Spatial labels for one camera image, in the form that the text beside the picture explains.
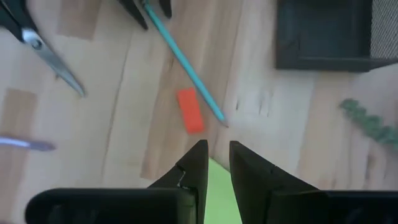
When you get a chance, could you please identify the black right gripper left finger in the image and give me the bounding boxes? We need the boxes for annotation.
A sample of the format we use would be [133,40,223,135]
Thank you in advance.
[24,139,209,224]

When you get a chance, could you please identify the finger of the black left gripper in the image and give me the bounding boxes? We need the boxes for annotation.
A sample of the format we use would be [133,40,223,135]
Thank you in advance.
[118,0,149,31]
[159,0,173,19]

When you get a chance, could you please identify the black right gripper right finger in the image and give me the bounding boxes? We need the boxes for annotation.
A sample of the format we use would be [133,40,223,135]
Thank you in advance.
[229,140,398,224]

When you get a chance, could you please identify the green cloth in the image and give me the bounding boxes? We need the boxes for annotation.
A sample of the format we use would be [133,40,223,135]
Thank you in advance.
[203,157,243,224]

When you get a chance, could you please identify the teal pen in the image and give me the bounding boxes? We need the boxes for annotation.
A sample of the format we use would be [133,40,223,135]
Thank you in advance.
[141,0,229,128]

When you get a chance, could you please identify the orange-red eraser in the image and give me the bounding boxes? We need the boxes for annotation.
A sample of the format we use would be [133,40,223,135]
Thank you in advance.
[176,87,205,134]

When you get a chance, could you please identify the black and red scissors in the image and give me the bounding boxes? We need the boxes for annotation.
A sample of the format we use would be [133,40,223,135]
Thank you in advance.
[0,0,86,98]

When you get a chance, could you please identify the purple pen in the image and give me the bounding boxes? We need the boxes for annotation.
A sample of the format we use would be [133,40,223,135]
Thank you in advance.
[0,136,57,152]

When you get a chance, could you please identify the black mesh desk organizer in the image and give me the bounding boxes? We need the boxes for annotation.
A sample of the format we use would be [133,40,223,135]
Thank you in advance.
[275,0,398,73]

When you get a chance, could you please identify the succulent plant in black pot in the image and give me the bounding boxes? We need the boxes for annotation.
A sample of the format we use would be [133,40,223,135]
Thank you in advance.
[338,98,398,147]

